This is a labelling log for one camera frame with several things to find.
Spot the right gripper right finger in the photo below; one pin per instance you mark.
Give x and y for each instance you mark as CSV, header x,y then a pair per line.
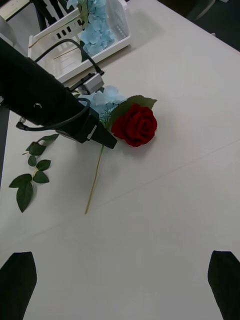
x,y
226,282

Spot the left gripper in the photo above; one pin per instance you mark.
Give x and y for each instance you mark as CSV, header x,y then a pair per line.
x,y
77,120

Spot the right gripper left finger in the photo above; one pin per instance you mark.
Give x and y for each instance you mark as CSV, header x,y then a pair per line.
x,y
17,287

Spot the pale blue flower green stem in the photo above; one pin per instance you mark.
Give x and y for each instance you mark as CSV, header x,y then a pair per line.
x,y
110,95

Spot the pale blue flower tan stem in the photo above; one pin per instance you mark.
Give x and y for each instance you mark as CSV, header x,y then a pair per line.
x,y
97,32

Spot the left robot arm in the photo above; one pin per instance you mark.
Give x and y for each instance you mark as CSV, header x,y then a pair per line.
x,y
22,82

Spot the red rose tan stem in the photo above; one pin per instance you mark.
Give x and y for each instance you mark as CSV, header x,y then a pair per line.
x,y
136,125

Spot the loose green leaf twig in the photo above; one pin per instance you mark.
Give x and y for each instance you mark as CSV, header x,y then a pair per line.
x,y
25,195
37,149

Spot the shallow white box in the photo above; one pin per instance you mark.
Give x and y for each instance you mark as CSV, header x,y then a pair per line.
x,y
120,25

